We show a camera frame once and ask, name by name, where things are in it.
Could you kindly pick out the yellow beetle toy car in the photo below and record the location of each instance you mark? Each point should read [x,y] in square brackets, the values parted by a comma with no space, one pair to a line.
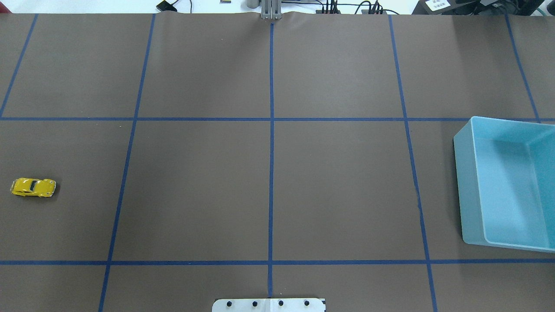
[29,187]

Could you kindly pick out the black small device on desk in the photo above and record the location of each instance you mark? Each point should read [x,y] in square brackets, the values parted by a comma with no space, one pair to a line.
[166,6]

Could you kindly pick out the white label card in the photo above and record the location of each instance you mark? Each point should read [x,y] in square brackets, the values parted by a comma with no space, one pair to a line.
[435,5]

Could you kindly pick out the light blue plastic bin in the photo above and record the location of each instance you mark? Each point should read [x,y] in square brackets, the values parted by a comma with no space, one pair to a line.
[506,183]

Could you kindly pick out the grey aluminium frame post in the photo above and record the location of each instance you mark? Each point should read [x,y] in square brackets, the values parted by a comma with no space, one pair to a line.
[271,9]

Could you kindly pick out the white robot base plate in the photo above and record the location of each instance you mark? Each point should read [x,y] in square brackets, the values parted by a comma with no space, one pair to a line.
[270,305]

